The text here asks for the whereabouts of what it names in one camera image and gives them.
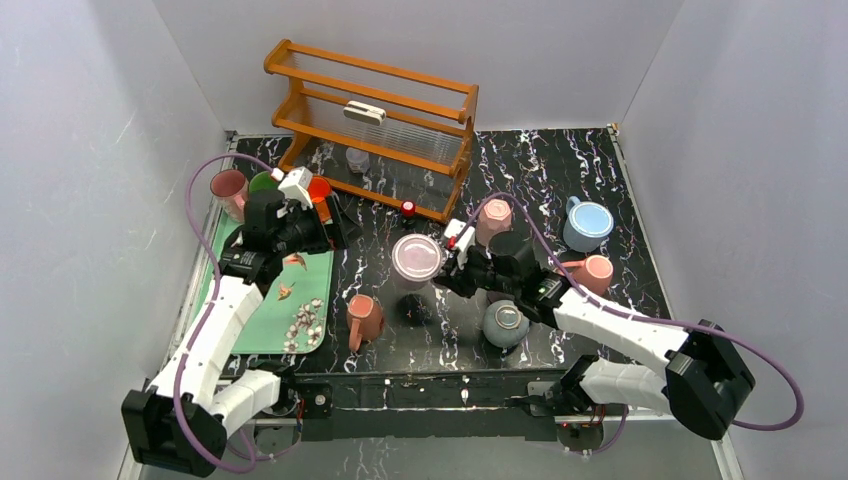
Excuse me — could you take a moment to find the salmon pink mug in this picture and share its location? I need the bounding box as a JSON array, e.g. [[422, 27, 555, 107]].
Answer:
[[346, 294, 385, 352]]

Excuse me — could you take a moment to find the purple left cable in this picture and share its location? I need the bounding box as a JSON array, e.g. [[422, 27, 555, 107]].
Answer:
[[172, 153, 303, 476]]

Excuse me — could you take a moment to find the pale pink faceted mug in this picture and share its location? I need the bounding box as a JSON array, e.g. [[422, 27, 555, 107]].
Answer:
[[475, 199, 512, 247]]

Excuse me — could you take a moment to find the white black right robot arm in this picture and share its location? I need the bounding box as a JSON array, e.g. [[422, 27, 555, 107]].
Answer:
[[433, 222, 755, 440]]

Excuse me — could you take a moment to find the purple cable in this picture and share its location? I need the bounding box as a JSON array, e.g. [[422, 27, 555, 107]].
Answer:
[[450, 192, 806, 458], [172, 153, 303, 476]]

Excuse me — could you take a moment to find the grey blue mug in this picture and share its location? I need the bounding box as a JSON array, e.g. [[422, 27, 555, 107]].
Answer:
[[482, 300, 530, 349]]

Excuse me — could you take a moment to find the green floral tray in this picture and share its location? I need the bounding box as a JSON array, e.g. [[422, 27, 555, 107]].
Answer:
[[190, 252, 333, 355]]

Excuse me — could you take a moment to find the clear glass cup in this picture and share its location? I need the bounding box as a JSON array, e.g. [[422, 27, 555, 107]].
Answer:
[[345, 147, 371, 175]]

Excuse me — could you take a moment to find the small pink cup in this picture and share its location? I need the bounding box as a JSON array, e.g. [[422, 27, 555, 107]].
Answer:
[[563, 255, 614, 296]]

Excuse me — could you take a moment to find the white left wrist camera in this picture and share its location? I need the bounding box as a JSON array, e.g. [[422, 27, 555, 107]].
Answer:
[[277, 167, 313, 209]]

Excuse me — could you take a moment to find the pink ghost pattern mug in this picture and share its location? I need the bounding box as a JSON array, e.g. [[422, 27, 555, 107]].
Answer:
[[210, 169, 249, 223]]

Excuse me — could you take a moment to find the orange mug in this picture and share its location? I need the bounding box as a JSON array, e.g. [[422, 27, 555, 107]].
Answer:
[[308, 176, 333, 223]]

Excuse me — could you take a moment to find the light blue mug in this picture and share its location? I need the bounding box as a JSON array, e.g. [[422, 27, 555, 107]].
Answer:
[[562, 196, 614, 253]]

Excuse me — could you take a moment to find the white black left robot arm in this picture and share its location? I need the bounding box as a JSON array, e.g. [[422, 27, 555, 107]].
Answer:
[[121, 190, 362, 478]]

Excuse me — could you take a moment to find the white clip on rack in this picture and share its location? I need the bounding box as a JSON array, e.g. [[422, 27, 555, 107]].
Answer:
[[343, 100, 387, 126]]

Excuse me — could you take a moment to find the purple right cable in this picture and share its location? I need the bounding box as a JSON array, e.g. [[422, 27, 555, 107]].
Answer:
[[450, 192, 806, 458]]

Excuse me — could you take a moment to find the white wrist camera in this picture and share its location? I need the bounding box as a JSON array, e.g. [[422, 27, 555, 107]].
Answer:
[[277, 167, 313, 209], [442, 219, 475, 269]]

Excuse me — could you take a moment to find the black table front rail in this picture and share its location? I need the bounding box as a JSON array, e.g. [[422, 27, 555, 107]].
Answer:
[[294, 369, 562, 442]]

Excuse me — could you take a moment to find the red black button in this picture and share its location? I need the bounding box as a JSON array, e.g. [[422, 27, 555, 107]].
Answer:
[[400, 201, 417, 231]]

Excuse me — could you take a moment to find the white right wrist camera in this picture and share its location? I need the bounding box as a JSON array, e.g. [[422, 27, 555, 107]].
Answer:
[[442, 219, 475, 269]]

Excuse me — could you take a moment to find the mauve mug white logo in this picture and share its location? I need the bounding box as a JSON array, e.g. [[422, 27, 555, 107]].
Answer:
[[391, 234, 444, 291]]

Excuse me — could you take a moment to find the green mug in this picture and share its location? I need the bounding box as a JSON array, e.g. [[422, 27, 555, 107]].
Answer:
[[248, 171, 279, 197]]

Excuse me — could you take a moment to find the orange wooden rack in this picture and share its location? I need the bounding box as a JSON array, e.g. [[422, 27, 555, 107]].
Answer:
[[263, 39, 479, 223]]

